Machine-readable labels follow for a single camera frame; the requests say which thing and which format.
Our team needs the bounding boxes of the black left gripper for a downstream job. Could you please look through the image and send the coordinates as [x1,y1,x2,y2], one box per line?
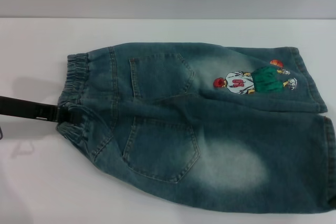
[0,95,81,125]

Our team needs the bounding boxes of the blue denim shorts with embroidery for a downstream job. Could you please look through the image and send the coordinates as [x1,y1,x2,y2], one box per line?
[54,41,336,206]

